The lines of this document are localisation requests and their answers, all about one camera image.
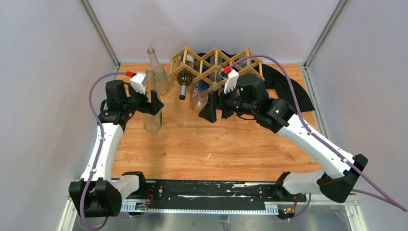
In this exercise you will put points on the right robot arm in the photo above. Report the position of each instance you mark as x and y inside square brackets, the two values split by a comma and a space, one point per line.
[248, 95]

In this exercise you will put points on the clear bottle blue label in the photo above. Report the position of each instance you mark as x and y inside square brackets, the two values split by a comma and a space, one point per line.
[199, 94]

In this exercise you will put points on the dark green wine bottle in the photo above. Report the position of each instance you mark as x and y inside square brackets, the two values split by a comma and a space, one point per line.
[185, 77]

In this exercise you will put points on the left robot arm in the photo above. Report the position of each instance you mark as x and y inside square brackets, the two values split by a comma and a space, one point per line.
[94, 194]

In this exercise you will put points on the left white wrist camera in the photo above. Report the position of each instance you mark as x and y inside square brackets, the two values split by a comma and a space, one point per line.
[138, 82]

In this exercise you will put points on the aluminium rail frame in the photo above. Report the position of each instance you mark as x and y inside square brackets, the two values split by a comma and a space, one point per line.
[316, 214]

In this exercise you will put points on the wooden lattice wine rack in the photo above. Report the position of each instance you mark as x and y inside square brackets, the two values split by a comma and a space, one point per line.
[203, 68]

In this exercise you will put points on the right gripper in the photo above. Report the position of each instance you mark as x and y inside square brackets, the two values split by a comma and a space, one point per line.
[216, 100]

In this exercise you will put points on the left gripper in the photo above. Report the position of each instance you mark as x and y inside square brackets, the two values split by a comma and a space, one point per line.
[152, 108]

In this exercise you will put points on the small clear glass bottle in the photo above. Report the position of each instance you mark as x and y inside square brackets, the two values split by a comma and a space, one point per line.
[244, 64]

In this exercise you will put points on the clear bottle black label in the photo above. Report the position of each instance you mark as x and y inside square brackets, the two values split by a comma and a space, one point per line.
[160, 76]

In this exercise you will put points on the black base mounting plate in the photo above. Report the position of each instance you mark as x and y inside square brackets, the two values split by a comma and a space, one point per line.
[211, 196]

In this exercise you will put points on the clear bottle white label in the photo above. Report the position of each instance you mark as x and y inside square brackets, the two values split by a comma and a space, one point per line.
[153, 119]

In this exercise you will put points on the slim clear glass bottle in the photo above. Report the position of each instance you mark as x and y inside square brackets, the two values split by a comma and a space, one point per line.
[214, 77]

